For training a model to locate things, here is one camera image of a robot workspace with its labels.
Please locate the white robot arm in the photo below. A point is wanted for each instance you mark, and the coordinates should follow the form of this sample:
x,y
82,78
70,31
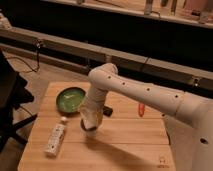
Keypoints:
x,y
191,109

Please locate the black office chair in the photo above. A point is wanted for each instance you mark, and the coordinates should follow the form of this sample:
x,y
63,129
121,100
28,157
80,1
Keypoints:
x,y
13,93

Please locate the white tube bottle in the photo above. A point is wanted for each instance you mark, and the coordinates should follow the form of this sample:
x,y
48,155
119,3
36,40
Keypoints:
x,y
56,138

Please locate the green plate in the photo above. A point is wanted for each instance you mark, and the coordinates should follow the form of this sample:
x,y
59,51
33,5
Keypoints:
x,y
69,99

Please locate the black rectangular block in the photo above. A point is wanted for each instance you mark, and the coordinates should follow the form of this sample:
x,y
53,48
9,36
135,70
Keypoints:
x,y
107,111

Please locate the orange carrot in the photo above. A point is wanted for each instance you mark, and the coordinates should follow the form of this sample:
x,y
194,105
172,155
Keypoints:
x,y
141,109

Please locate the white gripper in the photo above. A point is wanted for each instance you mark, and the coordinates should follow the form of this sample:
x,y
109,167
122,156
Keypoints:
x,y
89,109

